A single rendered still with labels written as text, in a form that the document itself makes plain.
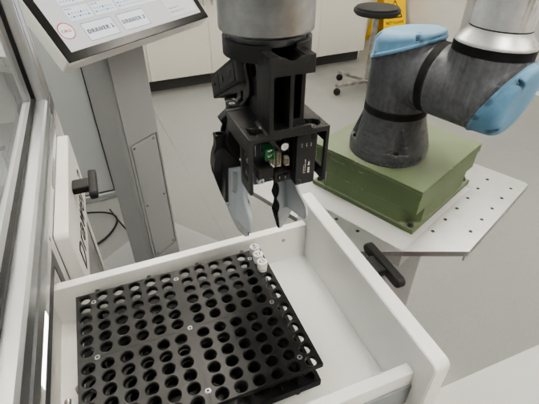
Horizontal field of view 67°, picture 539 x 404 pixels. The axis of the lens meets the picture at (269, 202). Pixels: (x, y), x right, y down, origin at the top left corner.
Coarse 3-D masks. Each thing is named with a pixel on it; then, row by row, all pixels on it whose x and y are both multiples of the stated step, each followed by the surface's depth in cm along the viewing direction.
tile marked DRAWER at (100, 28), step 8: (80, 24) 97; (88, 24) 99; (96, 24) 100; (104, 24) 102; (112, 24) 103; (88, 32) 98; (96, 32) 100; (104, 32) 101; (112, 32) 103; (120, 32) 104
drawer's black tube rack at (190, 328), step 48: (144, 288) 47; (192, 288) 48; (240, 288) 51; (96, 336) 42; (144, 336) 46; (192, 336) 42; (240, 336) 46; (288, 336) 42; (96, 384) 38; (144, 384) 38; (192, 384) 38; (240, 384) 41; (288, 384) 42
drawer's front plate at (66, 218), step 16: (64, 144) 69; (64, 160) 65; (64, 176) 61; (80, 176) 76; (64, 192) 58; (64, 208) 55; (80, 208) 66; (64, 224) 52; (64, 240) 51; (64, 256) 52; (80, 256) 56; (80, 272) 55
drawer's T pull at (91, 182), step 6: (90, 174) 65; (72, 180) 63; (78, 180) 63; (84, 180) 63; (90, 180) 63; (96, 180) 64; (72, 186) 62; (78, 186) 62; (84, 186) 62; (90, 186) 62; (96, 186) 62; (78, 192) 62; (90, 192) 61; (96, 192) 61
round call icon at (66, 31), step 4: (52, 24) 93; (56, 24) 93; (60, 24) 94; (64, 24) 95; (68, 24) 95; (56, 28) 93; (60, 28) 94; (64, 28) 94; (68, 28) 95; (72, 28) 96; (60, 32) 93; (64, 32) 94; (68, 32) 95; (72, 32) 95; (76, 32) 96; (64, 36) 94; (68, 36) 94; (72, 36) 95; (76, 36) 96; (64, 40) 93; (68, 40) 94
